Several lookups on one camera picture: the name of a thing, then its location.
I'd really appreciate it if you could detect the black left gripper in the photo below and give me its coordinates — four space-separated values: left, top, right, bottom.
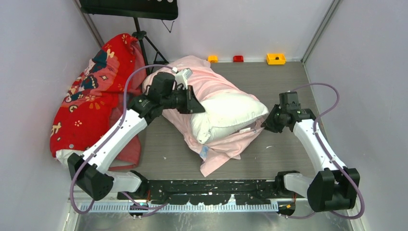
161 85 204 114

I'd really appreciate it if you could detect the white pillow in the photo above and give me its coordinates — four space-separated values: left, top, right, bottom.
56 149 83 168
191 92 268 144

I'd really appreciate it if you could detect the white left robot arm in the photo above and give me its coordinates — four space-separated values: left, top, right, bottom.
67 68 205 201

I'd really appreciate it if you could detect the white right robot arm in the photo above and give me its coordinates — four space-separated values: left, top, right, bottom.
261 91 360 212

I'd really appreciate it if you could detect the red patterned pillowcase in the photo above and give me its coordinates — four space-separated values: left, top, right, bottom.
50 33 147 158

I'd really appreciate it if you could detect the white pillow in red case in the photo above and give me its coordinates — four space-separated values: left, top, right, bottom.
56 149 83 168

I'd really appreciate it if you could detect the small yellow block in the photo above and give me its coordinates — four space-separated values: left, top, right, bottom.
207 55 218 63

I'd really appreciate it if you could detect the yellow tray with black knob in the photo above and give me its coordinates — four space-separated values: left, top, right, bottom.
266 53 286 65

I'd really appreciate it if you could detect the small red block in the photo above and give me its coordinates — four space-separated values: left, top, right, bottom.
233 55 244 63

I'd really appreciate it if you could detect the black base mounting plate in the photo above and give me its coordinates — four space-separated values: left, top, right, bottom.
127 180 295 205

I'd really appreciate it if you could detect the black tripod stand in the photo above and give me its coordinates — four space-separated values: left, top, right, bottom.
132 17 169 65

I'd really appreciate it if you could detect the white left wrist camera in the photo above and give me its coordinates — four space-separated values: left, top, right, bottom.
171 67 192 90

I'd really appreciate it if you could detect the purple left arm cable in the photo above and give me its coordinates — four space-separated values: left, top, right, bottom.
69 64 178 219

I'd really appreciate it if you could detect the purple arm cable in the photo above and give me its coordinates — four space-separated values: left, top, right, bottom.
69 64 178 219
280 83 366 220

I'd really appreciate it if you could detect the aluminium rail frame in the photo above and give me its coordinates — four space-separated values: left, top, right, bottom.
67 178 357 214

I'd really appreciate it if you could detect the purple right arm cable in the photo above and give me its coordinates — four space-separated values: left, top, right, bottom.
280 83 366 220

